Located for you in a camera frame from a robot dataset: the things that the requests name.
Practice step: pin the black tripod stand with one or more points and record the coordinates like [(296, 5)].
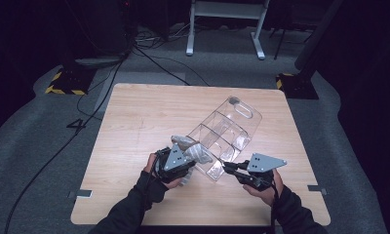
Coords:
[(280, 35)]

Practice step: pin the white desk frame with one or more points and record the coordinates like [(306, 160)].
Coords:
[(227, 9)]

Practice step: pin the person's right hand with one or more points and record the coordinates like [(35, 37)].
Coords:
[(269, 195)]

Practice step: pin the grey round stand base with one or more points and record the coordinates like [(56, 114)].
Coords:
[(100, 61)]

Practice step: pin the grey cloth with brown trim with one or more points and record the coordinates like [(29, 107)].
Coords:
[(199, 154)]

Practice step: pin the grey slanted pole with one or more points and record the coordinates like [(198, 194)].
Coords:
[(316, 35)]

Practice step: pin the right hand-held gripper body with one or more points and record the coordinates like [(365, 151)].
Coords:
[(264, 162)]

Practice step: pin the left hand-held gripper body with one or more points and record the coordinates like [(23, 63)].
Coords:
[(175, 161)]

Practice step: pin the black yellow striped stand base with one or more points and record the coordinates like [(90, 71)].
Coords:
[(71, 81), (297, 86)]

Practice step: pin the person's left hand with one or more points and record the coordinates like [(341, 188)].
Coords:
[(149, 165)]

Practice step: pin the clear acrylic organizer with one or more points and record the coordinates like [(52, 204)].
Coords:
[(225, 130)]

